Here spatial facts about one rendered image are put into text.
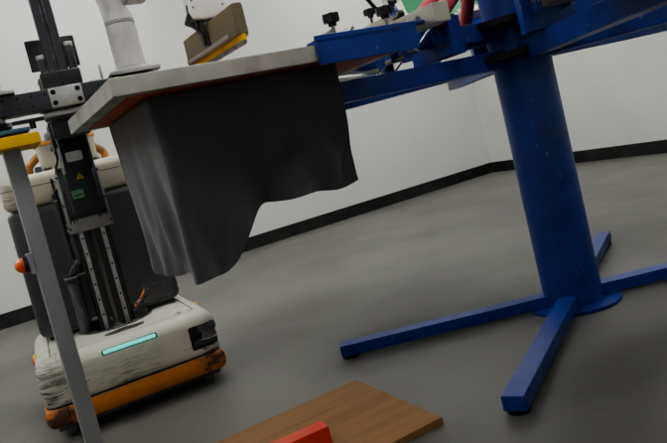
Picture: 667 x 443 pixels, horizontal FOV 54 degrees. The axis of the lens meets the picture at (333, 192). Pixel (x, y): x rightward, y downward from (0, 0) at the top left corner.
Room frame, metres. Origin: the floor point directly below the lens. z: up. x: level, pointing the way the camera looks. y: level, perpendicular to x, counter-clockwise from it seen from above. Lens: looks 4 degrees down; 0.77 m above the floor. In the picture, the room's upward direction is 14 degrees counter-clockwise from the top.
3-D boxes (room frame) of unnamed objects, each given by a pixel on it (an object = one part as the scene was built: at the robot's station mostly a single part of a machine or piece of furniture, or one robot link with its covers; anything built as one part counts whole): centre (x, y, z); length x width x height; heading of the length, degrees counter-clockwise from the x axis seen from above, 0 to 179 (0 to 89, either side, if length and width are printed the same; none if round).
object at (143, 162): (1.64, 0.44, 0.74); 0.45 x 0.03 x 0.43; 29
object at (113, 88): (1.78, 0.18, 0.97); 0.79 x 0.58 x 0.04; 119
